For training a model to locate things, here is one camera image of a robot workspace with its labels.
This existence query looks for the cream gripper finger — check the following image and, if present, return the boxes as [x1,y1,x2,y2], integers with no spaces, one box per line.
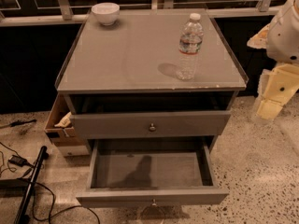
[247,24,269,49]
[257,100,283,120]

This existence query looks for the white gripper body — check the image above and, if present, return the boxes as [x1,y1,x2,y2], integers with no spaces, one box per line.
[264,63,299,105]

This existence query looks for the clear plastic water bottle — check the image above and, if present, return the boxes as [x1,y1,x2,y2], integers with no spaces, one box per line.
[176,13,204,80]

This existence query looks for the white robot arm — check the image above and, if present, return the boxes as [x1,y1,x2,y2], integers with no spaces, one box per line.
[247,0,299,120]

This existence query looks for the grey upper drawer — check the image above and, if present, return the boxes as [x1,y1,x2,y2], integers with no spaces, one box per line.
[70,111,230,139]

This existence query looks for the grey open middle drawer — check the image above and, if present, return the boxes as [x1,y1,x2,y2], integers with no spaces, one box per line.
[77,137,228,208]

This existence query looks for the grey drawer cabinet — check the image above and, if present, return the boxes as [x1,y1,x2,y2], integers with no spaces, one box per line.
[54,8,249,161]

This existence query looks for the white ceramic bowl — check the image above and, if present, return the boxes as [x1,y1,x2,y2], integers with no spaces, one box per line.
[92,3,120,25]

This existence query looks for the white item in box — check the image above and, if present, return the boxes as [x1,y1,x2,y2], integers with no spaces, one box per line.
[55,112,71,128]

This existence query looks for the cardboard box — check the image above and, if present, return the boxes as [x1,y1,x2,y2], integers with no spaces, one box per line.
[45,95,89,157]

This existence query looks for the metal window railing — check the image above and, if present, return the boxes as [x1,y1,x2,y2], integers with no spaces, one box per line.
[0,0,299,28]

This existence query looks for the black power adapter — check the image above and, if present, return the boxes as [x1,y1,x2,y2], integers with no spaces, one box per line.
[8,155,27,167]

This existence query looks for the black pole on floor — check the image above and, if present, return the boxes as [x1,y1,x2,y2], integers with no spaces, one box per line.
[14,146,48,224]

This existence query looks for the black floor cable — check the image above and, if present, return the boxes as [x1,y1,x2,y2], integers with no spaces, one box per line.
[0,140,101,224]

